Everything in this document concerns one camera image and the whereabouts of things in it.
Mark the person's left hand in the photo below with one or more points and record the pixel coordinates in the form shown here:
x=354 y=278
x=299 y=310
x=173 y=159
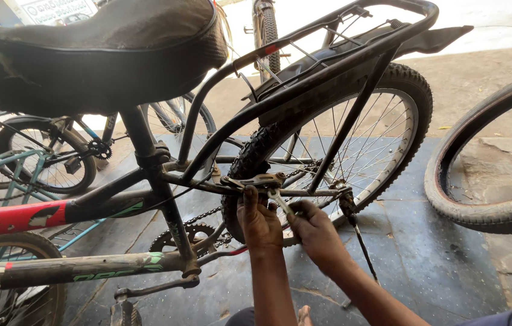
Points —
x=260 y=228

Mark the person's right hand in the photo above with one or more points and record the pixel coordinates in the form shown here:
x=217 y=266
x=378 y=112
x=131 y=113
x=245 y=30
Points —
x=319 y=235

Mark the silver open-end wrench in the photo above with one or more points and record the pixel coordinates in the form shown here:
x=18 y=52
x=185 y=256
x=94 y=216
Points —
x=278 y=198

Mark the silver bicycle brake caliper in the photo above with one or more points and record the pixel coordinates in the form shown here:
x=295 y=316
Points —
x=260 y=179

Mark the black bicycle kickstand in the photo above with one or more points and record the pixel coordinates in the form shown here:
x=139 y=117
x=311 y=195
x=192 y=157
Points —
x=362 y=242

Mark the person's bare foot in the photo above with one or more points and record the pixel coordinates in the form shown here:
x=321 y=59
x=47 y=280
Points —
x=304 y=316

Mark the bicycle crank with pedal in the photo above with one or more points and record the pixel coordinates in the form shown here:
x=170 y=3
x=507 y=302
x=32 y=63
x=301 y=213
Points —
x=156 y=287

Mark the loose worn bicycle tyre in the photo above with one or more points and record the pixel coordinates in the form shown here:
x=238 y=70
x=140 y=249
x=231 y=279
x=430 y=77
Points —
x=446 y=149

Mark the black bicycle carrier rack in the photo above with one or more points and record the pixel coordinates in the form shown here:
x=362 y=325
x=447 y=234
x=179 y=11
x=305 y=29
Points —
x=310 y=81

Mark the knobby spoked bicycle wheel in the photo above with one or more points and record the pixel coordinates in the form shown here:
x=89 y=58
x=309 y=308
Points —
x=412 y=97

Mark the parked bicycle with knobby tyre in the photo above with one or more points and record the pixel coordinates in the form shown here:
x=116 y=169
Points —
x=268 y=31

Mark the blue bicycle with black wheels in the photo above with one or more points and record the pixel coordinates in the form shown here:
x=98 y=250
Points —
x=79 y=149

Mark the person's dark trousers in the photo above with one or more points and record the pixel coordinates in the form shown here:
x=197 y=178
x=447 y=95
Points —
x=509 y=319

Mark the dusty bicycle wheel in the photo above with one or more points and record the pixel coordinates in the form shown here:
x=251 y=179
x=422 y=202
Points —
x=52 y=289

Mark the black bicycle saddle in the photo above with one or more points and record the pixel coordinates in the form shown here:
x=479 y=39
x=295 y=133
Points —
x=93 y=59

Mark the teal bicycle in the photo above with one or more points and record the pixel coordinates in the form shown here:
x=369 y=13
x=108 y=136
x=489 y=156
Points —
x=20 y=158

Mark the white signboard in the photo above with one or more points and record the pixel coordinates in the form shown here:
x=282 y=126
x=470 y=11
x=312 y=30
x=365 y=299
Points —
x=59 y=10

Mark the black red green bicycle frame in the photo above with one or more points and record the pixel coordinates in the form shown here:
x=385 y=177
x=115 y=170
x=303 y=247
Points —
x=102 y=267

